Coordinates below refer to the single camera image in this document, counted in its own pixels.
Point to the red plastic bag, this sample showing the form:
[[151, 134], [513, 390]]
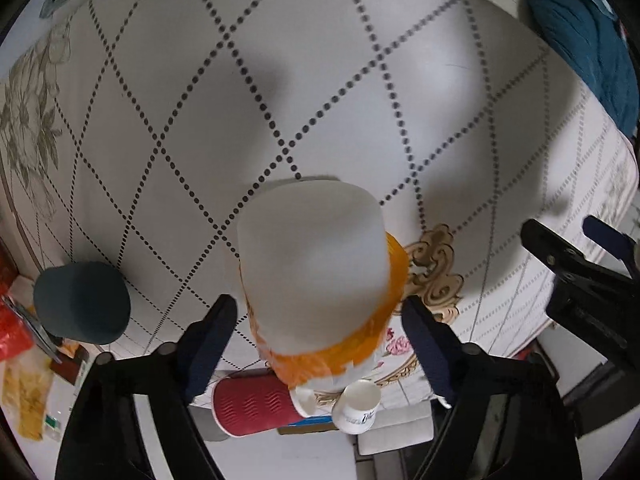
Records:
[[12, 310]]

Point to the white cup with orange band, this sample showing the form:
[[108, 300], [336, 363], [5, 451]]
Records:
[[315, 270]]

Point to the red ribbed paper cup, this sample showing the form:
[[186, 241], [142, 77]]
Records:
[[252, 405]]

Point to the white dotted diamond bed sheet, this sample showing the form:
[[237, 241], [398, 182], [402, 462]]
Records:
[[320, 85]]

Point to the yellow packet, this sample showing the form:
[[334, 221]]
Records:
[[27, 395]]

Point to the dark teal cup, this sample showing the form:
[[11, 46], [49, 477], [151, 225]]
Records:
[[80, 305]]

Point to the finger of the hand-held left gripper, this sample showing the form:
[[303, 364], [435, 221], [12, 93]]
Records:
[[547, 245], [607, 237]]

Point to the small white paper cup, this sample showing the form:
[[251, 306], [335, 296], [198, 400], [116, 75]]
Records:
[[357, 407]]

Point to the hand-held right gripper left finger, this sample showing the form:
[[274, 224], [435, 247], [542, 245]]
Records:
[[205, 355]]

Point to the teal blue cloth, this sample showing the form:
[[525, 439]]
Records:
[[580, 35]]

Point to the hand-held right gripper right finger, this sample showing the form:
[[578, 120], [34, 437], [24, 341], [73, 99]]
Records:
[[431, 352]]

